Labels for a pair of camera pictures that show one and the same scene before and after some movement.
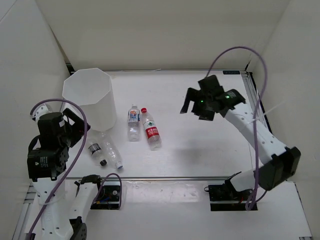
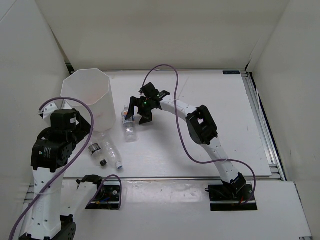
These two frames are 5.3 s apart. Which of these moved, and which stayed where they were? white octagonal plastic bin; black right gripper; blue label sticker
Moved: black right gripper
Stayed: white octagonal plastic bin; blue label sticker
